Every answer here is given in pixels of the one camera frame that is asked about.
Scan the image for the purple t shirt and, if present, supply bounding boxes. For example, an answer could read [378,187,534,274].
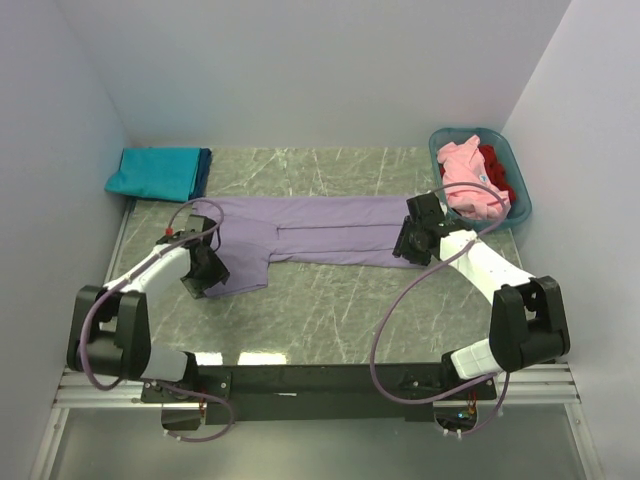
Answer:
[194,196,414,298]

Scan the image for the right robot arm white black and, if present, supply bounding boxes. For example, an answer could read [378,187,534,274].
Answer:
[393,193,570,399]

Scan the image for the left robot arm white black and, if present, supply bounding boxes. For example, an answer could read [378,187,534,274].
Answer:
[66,214,230,402]

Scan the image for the pink t shirt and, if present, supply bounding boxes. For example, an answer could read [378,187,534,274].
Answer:
[436,135,511,220]

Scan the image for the folded dark blue t shirt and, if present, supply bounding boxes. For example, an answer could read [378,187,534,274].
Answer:
[189,148,212,200]

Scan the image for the red t shirt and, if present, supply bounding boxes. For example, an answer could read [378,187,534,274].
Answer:
[479,144,517,204]

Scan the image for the teal plastic basket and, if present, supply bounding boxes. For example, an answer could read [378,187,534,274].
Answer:
[429,127,532,231]

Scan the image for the folded teal t shirt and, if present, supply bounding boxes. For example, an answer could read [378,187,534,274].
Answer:
[105,147,201,202]

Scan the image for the black base beam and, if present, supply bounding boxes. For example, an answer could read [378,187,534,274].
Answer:
[141,363,497,425]

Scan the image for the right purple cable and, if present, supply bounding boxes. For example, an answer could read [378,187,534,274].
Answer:
[368,180,512,436]

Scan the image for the purple cable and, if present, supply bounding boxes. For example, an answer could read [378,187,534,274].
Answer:
[78,198,236,444]
[368,180,512,436]

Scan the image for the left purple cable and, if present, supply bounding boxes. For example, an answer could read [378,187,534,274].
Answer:
[78,198,236,444]

